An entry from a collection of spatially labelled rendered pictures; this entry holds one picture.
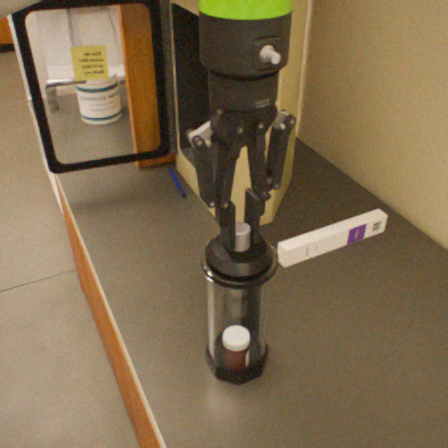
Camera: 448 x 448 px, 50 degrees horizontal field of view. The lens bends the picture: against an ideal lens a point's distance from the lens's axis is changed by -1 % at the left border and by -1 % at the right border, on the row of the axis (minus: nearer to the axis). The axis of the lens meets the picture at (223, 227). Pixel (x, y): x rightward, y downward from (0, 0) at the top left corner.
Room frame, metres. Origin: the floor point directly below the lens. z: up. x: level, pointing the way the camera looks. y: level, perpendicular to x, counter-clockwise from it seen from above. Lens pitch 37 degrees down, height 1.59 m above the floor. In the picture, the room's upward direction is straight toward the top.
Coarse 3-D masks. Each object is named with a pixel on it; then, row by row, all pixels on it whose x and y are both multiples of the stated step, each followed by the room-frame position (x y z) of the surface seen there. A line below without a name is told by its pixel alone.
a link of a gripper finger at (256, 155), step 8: (256, 120) 0.50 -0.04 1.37; (256, 128) 0.49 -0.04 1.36; (264, 128) 0.50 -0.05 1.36; (256, 136) 0.50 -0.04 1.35; (264, 136) 0.50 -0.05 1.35; (256, 144) 0.50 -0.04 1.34; (264, 144) 0.50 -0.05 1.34; (248, 152) 0.52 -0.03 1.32; (256, 152) 0.50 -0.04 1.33; (264, 152) 0.51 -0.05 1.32; (248, 160) 0.52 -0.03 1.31; (256, 160) 0.50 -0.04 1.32; (264, 160) 0.51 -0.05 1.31; (256, 168) 0.51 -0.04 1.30; (264, 168) 0.51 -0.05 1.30; (256, 176) 0.51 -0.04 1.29; (264, 176) 0.51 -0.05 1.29; (264, 184) 0.51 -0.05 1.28; (264, 192) 0.51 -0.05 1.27; (264, 200) 0.50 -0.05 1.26
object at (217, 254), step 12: (240, 228) 0.51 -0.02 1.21; (216, 240) 0.52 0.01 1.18; (240, 240) 0.49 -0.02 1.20; (264, 240) 0.52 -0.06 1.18; (216, 252) 0.49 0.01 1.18; (228, 252) 0.49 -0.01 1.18; (240, 252) 0.49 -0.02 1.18; (252, 252) 0.49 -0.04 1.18; (264, 252) 0.49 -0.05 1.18; (216, 264) 0.48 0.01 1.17; (228, 264) 0.47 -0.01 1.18; (240, 264) 0.47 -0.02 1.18; (252, 264) 0.47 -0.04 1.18; (264, 264) 0.48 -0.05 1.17
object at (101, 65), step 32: (32, 32) 1.03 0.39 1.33; (64, 32) 1.05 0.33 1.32; (96, 32) 1.07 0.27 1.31; (128, 32) 1.09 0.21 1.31; (64, 64) 1.05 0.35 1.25; (96, 64) 1.07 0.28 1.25; (128, 64) 1.09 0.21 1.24; (64, 96) 1.04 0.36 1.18; (96, 96) 1.06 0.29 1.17; (128, 96) 1.09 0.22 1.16; (64, 128) 1.04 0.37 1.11; (96, 128) 1.06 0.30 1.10; (128, 128) 1.08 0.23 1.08; (64, 160) 1.03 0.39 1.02
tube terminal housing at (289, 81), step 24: (192, 0) 0.99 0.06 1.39; (288, 72) 0.94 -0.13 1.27; (288, 96) 0.96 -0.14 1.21; (288, 144) 1.01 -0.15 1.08; (192, 168) 1.03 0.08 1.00; (240, 168) 0.86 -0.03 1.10; (288, 168) 1.03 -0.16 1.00; (240, 192) 0.86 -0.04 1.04; (240, 216) 0.86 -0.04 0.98; (264, 216) 0.88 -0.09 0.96
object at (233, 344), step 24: (216, 288) 0.47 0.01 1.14; (264, 288) 0.48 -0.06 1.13; (216, 312) 0.48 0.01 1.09; (240, 312) 0.46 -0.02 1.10; (264, 312) 0.48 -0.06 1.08; (216, 336) 0.48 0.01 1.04; (240, 336) 0.46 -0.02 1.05; (264, 336) 0.49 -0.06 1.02; (216, 360) 0.48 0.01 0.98; (240, 360) 0.46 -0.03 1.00
